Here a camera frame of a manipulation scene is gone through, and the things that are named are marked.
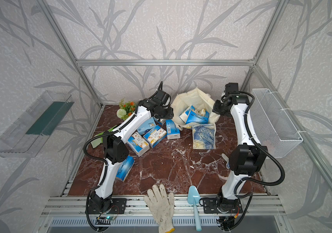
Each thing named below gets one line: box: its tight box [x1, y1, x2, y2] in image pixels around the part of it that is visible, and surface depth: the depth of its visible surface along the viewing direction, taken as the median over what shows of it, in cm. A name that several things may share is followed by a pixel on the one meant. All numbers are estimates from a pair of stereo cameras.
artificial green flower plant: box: [116, 97, 137, 121], surface depth 98 cm
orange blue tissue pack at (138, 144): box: [126, 132, 150, 158], surface depth 92 cm
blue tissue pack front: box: [178, 110, 210, 124], surface depth 91 cm
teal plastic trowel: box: [187, 185, 202, 232], surface depth 77 cm
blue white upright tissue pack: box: [165, 119, 181, 140], surface depth 98 cm
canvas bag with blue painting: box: [170, 87, 220, 150], surface depth 93 cm
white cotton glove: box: [143, 183, 175, 233], surface depth 75 cm
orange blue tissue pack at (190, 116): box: [179, 104, 202, 124], surface depth 91 cm
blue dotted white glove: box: [221, 153, 231, 169], surface depth 93 cm
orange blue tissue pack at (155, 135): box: [143, 125, 167, 149], surface depth 96 cm
